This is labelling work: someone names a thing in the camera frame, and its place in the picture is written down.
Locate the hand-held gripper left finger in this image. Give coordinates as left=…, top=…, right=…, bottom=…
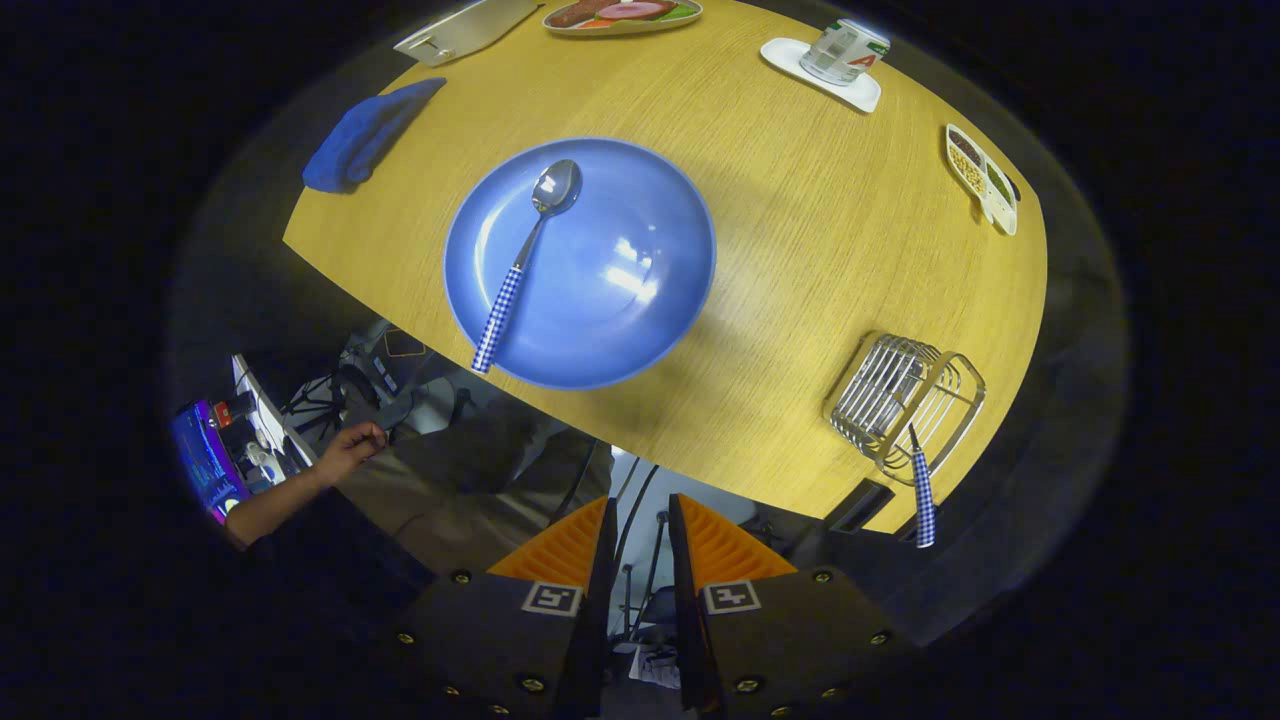
left=388, top=494, right=619, bottom=720

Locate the white divided snack dish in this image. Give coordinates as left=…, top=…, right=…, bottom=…
left=944, top=123, right=1021, bottom=237

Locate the blue folded cloth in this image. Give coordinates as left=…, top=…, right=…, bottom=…
left=302, top=77, right=448, bottom=194

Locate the spoon with checkered handle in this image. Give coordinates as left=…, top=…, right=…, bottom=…
left=470, top=158, right=584, bottom=376

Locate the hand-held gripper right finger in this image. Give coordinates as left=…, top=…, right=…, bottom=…
left=666, top=492, right=909, bottom=720

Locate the white toaster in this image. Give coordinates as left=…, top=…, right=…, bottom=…
left=393, top=0, right=546, bottom=68

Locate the fork with checkered handle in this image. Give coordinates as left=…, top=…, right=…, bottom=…
left=908, top=425, right=938, bottom=549

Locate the oval plate of food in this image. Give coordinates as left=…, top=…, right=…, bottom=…
left=542, top=0, right=704, bottom=37

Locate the person's dark shirt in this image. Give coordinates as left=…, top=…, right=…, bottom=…
left=230, top=490, right=441, bottom=651

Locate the tangle of black cables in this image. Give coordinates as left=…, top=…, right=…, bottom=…
left=285, top=375, right=401, bottom=441

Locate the metal wire basket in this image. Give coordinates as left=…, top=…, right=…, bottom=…
left=822, top=332, right=988, bottom=488

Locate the laptop with purple screen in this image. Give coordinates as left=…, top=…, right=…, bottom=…
left=168, top=355, right=321, bottom=526

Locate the white coaster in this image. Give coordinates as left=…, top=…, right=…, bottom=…
left=760, top=37, right=883, bottom=114

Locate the black table bracket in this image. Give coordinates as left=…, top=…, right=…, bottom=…
left=825, top=478, right=897, bottom=534

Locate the blue plate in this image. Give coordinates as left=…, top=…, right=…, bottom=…
left=443, top=137, right=718, bottom=391

